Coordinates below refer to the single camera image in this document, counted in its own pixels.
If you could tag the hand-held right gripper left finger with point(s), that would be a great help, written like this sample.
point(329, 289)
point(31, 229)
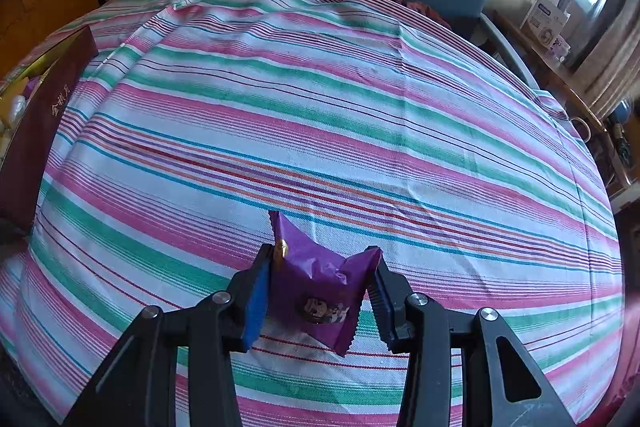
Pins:
point(255, 307)

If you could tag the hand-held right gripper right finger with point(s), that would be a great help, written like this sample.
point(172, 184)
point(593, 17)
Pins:
point(382, 307)

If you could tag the purple snack packet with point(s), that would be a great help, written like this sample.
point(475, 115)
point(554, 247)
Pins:
point(36, 86)
point(310, 277)

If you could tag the gold metal tin box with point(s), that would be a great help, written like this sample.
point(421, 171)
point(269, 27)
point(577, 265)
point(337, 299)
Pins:
point(35, 147)

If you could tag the striped tablecloth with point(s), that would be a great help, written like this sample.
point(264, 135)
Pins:
point(325, 132)

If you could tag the wooden side table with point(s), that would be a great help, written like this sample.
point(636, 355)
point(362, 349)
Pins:
point(565, 77)

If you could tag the small white jar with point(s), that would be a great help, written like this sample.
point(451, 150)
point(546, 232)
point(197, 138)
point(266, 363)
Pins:
point(560, 49)

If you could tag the white printed box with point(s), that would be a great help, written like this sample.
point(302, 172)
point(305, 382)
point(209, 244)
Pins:
point(542, 19)

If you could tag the beige side curtain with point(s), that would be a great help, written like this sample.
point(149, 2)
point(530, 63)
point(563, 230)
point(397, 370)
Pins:
point(615, 57)

